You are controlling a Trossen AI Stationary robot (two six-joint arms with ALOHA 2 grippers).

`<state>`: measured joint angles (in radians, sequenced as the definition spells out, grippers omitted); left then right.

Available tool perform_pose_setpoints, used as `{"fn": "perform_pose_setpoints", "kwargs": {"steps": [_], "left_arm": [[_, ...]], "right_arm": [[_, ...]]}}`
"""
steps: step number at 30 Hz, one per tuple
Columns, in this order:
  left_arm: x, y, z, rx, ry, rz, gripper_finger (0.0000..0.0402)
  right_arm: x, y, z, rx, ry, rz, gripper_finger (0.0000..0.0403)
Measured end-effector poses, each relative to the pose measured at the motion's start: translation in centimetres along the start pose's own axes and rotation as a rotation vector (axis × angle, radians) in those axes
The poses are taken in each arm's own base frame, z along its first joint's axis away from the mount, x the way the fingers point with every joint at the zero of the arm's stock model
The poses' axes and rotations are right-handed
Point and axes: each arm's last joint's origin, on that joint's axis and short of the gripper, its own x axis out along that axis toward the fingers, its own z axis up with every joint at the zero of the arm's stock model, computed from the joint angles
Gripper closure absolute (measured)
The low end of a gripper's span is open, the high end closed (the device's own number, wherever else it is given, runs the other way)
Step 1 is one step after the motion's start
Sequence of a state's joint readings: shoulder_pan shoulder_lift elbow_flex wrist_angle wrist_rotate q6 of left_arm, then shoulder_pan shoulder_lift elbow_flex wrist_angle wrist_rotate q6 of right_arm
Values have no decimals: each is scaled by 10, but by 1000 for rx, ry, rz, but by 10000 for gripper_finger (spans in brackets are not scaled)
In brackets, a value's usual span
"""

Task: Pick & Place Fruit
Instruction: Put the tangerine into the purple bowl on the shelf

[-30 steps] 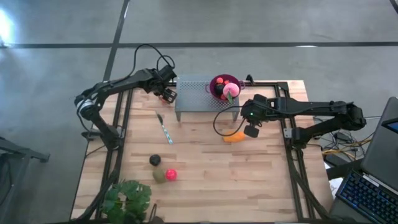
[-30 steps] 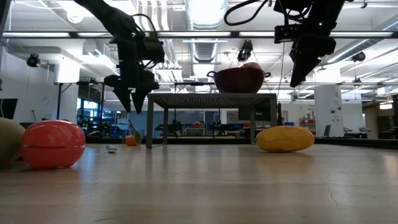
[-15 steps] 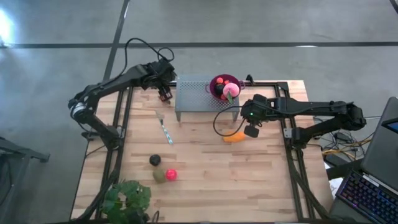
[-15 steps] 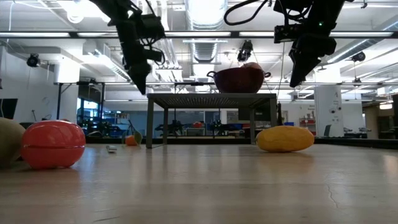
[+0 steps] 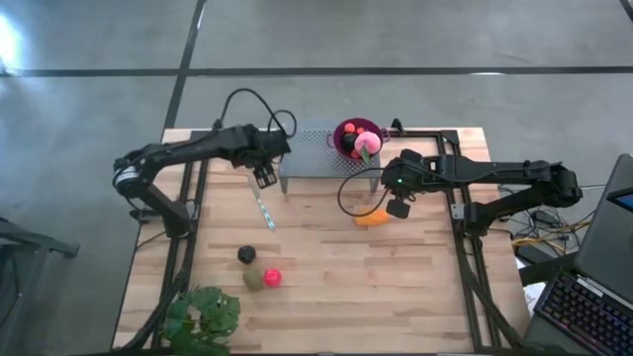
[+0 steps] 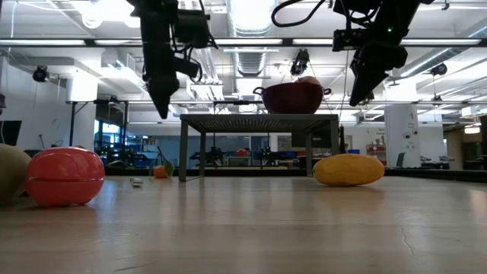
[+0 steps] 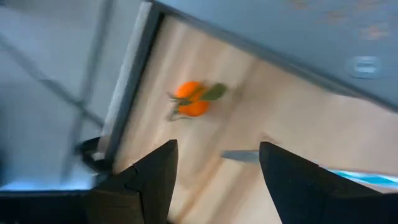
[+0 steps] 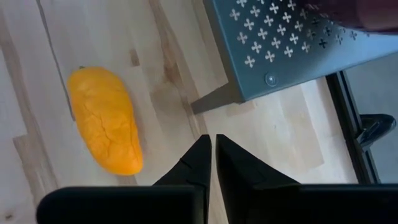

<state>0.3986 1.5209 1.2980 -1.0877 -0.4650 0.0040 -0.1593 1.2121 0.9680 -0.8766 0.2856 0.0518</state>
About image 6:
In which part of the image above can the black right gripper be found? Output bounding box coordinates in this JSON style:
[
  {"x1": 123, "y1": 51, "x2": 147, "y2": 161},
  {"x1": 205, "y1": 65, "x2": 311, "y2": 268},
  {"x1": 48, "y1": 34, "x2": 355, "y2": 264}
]
[{"x1": 348, "y1": 39, "x2": 410, "y2": 108}]

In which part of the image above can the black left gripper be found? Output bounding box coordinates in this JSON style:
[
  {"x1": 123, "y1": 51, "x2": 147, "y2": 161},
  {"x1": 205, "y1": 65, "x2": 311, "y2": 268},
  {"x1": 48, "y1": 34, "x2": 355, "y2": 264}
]
[{"x1": 127, "y1": 0, "x2": 202, "y2": 120}]

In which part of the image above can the pink peach green leaf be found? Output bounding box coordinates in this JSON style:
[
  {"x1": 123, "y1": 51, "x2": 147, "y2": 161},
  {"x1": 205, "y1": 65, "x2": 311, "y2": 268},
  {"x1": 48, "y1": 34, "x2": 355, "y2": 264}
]
[{"x1": 294, "y1": 75, "x2": 323, "y2": 87}]

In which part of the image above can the long yellow melon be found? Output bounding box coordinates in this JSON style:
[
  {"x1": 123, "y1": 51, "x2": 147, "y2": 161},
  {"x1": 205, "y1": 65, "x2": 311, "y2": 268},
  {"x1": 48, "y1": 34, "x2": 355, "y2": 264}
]
[{"x1": 313, "y1": 153, "x2": 386, "y2": 187}]

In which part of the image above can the shiny red round fruit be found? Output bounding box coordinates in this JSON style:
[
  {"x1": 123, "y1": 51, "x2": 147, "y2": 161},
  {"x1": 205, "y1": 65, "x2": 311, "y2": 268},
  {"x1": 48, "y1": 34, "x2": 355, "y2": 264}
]
[{"x1": 25, "y1": 147, "x2": 106, "y2": 209}]

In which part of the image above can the beige melon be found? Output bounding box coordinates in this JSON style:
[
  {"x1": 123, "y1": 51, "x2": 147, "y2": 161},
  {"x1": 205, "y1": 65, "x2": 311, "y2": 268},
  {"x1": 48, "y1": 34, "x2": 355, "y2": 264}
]
[{"x1": 0, "y1": 143, "x2": 32, "y2": 207}]

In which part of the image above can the black ceiling spotlight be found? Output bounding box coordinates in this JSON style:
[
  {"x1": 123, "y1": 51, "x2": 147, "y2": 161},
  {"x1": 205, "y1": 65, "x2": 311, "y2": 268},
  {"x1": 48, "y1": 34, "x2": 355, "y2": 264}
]
[
  {"x1": 430, "y1": 62, "x2": 449, "y2": 77},
  {"x1": 289, "y1": 48, "x2": 310, "y2": 77},
  {"x1": 32, "y1": 65, "x2": 49, "y2": 83}
]

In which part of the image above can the white square pillar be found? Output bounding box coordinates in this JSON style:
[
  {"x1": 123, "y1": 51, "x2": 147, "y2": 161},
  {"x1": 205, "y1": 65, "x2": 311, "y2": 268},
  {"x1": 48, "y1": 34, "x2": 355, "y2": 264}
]
[{"x1": 384, "y1": 104, "x2": 422, "y2": 169}]

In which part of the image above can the purple metal colander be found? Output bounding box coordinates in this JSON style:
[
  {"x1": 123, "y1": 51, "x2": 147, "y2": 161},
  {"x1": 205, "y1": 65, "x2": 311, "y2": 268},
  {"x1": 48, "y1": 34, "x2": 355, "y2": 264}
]
[{"x1": 253, "y1": 81, "x2": 333, "y2": 115}]

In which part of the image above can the orange tangerine with leaf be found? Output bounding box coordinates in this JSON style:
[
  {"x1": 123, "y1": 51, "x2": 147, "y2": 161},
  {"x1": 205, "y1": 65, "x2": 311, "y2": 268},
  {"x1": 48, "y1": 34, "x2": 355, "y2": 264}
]
[{"x1": 151, "y1": 158, "x2": 176, "y2": 180}]

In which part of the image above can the black robot workstation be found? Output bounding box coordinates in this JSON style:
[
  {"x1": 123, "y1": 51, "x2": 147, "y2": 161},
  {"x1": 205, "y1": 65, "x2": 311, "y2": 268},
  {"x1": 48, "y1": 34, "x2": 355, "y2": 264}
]
[{"x1": 189, "y1": 146, "x2": 237, "y2": 168}]

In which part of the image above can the grey perforated metal riser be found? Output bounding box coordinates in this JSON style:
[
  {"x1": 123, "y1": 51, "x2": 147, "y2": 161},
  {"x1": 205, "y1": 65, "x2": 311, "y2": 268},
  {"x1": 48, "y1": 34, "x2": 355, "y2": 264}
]
[{"x1": 178, "y1": 113, "x2": 341, "y2": 183}]

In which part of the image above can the dark flat monitor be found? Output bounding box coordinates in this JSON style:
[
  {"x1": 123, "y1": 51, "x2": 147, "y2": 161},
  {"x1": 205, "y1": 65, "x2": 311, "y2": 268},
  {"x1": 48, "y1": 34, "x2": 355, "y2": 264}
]
[{"x1": 0, "y1": 120, "x2": 23, "y2": 147}]

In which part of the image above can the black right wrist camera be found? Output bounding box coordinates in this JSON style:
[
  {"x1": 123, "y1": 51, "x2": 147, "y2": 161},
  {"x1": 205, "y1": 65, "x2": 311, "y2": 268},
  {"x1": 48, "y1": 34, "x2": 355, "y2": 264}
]
[{"x1": 332, "y1": 28, "x2": 376, "y2": 53}]

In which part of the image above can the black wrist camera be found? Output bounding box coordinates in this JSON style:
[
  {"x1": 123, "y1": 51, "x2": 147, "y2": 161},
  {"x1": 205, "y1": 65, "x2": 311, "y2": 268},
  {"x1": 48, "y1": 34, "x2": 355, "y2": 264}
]
[
  {"x1": 177, "y1": 9, "x2": 212, "y2": 49},
  {"x1": 332, "y1": 28, "x2": 376, "y2": 53}
]

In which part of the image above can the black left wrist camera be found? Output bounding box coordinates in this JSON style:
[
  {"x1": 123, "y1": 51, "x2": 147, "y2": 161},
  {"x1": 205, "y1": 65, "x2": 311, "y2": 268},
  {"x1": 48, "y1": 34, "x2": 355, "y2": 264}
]
[{"x1": 177, "y1": 9, "x2": 212, "y2": 49}]

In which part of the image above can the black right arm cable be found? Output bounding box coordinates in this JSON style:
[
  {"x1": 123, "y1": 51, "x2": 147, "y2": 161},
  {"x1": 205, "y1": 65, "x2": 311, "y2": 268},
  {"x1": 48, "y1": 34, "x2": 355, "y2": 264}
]
[{"x1": 270, "y1": 0, "x2": 329, "y2": 28}]

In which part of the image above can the silver ceiling air duct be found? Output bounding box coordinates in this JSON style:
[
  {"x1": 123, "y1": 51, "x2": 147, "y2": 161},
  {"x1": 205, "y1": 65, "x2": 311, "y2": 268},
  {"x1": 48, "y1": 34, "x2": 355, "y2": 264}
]
[{"x1": 227, "y1": 0, "x2": 279, "y2": 79}]

